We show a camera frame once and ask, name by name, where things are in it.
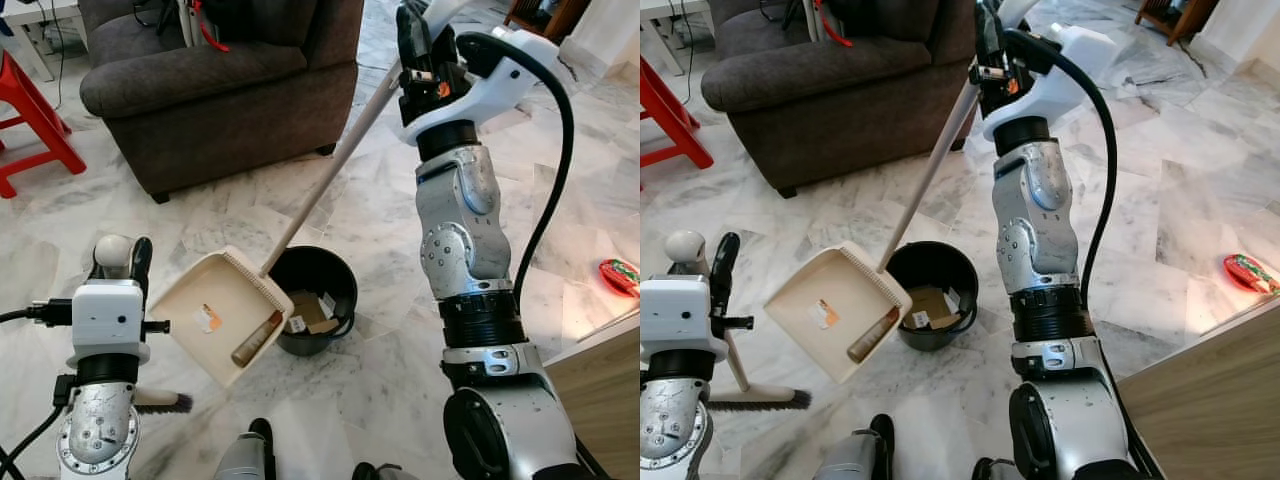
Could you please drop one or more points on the black round waste bin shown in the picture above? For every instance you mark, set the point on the black round waste bin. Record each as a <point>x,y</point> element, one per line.
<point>945,265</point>
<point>325,270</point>

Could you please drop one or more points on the grey right robot leg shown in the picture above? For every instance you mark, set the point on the grey right robot leg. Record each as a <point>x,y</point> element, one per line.
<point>990,470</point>
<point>375,472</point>

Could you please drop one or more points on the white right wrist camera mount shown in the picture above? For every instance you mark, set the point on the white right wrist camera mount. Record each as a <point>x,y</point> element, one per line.
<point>1060,80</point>
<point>505,80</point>

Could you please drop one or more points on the brown cardboard tube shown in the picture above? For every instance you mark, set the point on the brown cardboard tube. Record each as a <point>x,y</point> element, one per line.
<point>873,335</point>
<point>257,340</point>

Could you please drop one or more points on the red snack packet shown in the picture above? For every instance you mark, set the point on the red snack packet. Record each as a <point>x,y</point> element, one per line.
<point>1250,272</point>
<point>620,277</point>

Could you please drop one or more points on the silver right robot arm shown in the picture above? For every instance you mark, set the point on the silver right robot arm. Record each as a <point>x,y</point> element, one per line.
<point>470,250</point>
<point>1040,250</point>

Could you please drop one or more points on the dark grey fabric sofa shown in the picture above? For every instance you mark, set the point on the dark grey fabric sofa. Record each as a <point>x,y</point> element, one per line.
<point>840,100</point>
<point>220,100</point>

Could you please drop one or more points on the white small table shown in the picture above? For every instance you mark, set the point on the white small table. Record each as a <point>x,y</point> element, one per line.
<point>30,15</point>
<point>665,12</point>

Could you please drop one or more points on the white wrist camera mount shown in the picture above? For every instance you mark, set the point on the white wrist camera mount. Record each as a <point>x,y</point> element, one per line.
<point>1060,80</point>
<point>505,80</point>
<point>680,315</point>
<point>105,320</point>

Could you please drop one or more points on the brown cardboard scrap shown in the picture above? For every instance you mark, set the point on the brown cardboard scrap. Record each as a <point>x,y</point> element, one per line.
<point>310,312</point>
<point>932,307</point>

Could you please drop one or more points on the grey robot leg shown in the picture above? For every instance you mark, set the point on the grey robot leg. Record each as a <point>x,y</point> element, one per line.
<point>855,450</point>
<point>375,472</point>
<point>990,470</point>
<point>245,455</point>

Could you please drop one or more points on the grey left robot leg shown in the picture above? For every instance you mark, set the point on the grey left robot leg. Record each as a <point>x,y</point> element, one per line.
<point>245,455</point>
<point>855,450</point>

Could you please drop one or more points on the red plastic stool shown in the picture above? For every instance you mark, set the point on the red plastic stool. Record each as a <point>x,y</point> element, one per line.
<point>30,110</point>
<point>665,115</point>

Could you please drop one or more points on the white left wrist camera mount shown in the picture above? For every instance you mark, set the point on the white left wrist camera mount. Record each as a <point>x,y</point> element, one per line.
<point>105,320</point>
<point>680,315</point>

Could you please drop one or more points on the light wooden table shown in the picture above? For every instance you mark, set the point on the light wooden table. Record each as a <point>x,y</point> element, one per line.
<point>1210,400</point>
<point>600,400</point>

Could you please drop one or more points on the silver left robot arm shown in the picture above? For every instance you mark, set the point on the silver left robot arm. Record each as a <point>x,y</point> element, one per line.
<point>670,420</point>
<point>98,425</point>

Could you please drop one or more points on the brown wooden chair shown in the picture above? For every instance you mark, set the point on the brown wooden chair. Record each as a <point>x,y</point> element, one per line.
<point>1175,18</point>
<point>545,15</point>

